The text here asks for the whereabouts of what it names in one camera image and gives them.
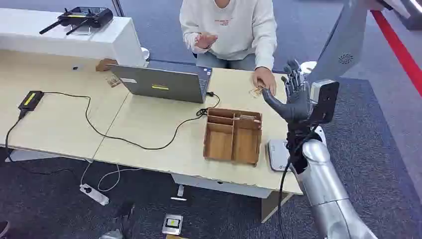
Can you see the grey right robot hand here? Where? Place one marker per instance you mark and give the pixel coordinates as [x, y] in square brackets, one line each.
[296, 105]

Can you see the person's right hand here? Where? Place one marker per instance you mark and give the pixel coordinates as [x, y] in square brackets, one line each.
[204, 41]

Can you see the person's left hand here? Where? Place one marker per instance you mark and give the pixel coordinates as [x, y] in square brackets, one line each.
[264, 80]

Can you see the printed card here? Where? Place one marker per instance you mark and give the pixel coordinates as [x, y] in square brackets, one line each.
[256, 92]
[113, 81]

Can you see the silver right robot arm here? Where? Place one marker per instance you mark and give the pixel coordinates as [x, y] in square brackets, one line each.
[324, 191]

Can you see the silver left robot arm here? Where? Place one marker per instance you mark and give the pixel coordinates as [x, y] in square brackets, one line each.
[111, 235]

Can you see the person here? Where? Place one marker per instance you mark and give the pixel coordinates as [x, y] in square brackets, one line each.
[230, 31]

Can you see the white round base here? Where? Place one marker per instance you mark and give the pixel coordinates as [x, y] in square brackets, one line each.
[308, 67]

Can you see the cards stack in box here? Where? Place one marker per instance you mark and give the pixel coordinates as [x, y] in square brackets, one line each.
[248, 117]

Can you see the white flat device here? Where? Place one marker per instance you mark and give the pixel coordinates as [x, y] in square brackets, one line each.
[278, 155]

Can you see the grey laptop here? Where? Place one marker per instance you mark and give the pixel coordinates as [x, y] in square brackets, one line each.
[163, 83]

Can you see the wooden compartment box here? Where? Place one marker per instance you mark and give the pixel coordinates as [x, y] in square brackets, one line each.
[232, 137]

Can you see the grey standing monitor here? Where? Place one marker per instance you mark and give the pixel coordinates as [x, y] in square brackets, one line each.
[343, 43]

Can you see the brown wooden block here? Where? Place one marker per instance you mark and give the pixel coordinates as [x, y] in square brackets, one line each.
[105, 64]

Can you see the black remote controller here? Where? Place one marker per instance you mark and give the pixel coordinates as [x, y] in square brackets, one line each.
[82, 18]

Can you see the white counter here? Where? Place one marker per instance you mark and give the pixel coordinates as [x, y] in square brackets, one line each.
[66, 39]

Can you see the small square floor device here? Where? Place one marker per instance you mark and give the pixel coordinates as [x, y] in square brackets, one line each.
[172, 224]

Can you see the black power adapter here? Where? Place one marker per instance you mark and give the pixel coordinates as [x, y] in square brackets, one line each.
[30, 100]

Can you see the white power strip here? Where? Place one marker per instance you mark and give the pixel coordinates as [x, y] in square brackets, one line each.
[94, 194]

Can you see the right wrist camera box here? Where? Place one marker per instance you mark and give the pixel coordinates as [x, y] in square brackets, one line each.
[324, 100]

